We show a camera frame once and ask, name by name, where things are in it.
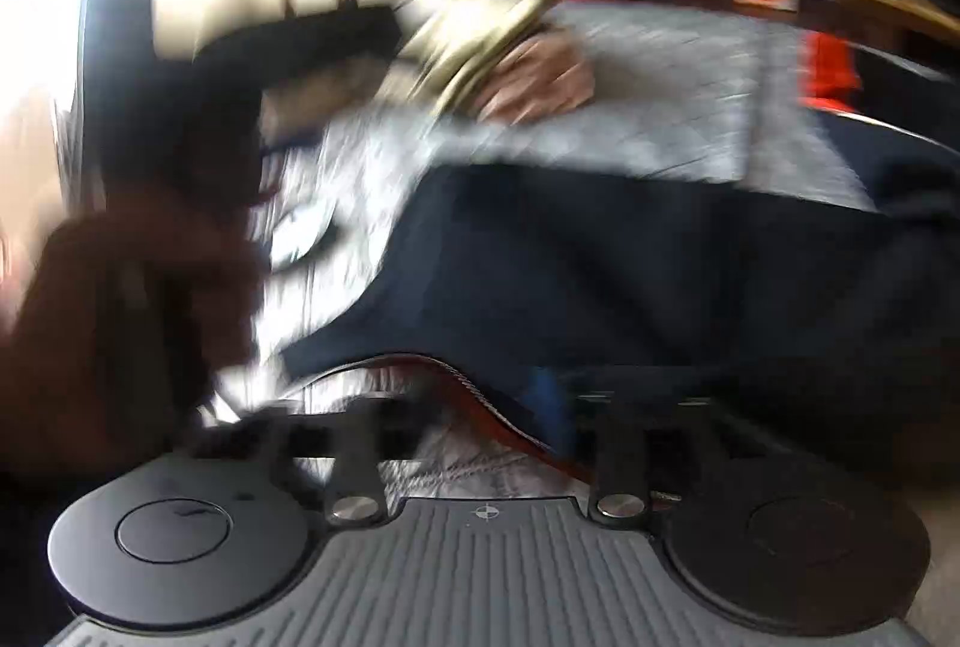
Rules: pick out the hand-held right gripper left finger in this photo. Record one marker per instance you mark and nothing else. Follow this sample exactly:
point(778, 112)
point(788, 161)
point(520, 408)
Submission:
point(360, 467)

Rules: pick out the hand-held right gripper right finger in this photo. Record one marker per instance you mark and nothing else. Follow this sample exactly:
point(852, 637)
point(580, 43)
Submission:
point(547, 403)

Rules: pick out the navy orange zip jacket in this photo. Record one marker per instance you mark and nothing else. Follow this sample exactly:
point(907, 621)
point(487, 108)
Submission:
point(600, 257)

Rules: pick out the person's left hand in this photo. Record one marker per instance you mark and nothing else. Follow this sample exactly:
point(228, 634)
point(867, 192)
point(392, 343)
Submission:
point(135, 317)

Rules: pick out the cream garment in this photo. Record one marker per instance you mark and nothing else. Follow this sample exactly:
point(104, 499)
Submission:
point(472, 47)

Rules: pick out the pink garment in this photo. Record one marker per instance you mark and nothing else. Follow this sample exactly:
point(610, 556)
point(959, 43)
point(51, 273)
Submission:
point(540, 80)

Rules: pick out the wooden television stand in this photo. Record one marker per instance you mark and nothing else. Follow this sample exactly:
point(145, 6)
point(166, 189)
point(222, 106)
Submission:
point(900, 13)

